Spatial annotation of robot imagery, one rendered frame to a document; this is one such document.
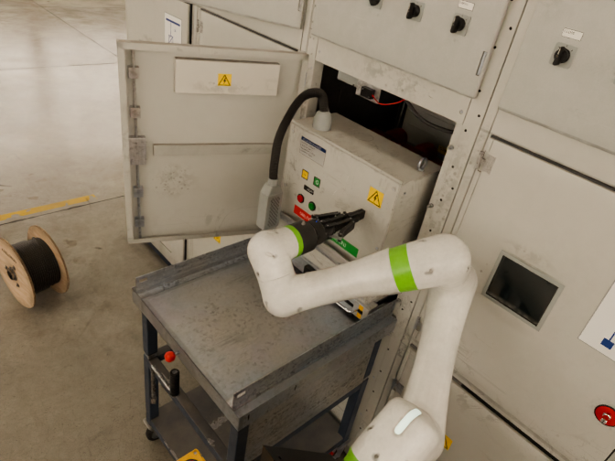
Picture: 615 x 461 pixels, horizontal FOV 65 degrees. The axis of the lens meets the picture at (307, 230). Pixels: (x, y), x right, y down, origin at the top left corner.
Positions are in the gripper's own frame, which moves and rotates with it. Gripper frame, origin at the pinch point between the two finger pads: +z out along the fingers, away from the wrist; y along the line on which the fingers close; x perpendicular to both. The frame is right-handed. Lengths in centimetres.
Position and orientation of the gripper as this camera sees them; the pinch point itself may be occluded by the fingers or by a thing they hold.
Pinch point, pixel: (355, 216)
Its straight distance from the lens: 150.9
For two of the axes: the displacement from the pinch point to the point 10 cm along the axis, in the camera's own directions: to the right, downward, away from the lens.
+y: 6.7, 4.9, -5.6
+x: 1.5, -8.3, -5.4
